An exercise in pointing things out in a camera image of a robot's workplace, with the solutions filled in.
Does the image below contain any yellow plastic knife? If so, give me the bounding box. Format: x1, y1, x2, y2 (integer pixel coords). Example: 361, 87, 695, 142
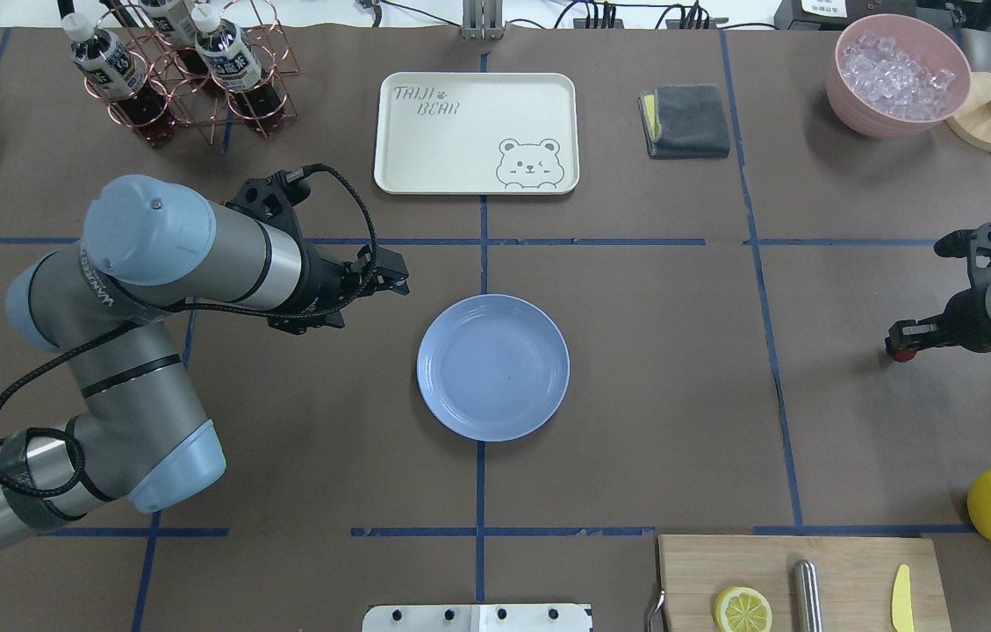
891, 564, 914, 632

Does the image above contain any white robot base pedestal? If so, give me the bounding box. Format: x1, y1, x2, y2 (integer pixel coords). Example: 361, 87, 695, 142
362, 603, 594, 631

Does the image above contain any steel knife sharpener rod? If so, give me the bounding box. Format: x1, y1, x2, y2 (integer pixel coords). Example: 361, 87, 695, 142
792, 557, 824, 631

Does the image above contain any grey folded cloth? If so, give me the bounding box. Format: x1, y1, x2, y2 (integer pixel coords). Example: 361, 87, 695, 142
638, 84, 730, 160

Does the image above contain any tea bottle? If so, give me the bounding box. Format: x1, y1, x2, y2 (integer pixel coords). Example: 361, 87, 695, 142
190, 3, 285, 136
138, 1, 217, 92
61, 12, 176, 147

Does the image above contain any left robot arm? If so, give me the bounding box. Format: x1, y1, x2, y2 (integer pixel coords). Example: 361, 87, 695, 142
0, 164, 408, 549

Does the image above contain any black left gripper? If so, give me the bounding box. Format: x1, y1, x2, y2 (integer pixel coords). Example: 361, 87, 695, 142
227, 171, 410, 334

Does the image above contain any copper wire bottle rack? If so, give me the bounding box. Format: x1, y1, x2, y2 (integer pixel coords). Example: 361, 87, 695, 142
84, 1, 301, 148

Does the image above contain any blue plate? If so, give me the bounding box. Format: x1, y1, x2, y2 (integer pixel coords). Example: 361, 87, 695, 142
416, 293, 571, 442

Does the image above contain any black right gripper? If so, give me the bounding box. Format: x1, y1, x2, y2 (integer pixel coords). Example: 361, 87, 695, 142
885, 223, 991, 353

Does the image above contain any cream bear tray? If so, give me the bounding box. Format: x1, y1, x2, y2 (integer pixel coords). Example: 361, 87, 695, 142
372, 71, 580, 196

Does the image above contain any red strawberry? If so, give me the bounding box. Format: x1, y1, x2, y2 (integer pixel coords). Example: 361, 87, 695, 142
888, 348, 917, 363

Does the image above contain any lemon half slice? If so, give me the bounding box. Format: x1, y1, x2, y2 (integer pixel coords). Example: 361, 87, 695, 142
711, 585, 773, 631

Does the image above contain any pink bowl of ice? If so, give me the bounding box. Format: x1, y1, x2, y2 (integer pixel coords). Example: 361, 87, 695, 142
827, 13, 972, 139

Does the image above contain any wooden cutting board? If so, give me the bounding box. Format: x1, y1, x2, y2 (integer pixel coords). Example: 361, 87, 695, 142
650, 535, 954, 632

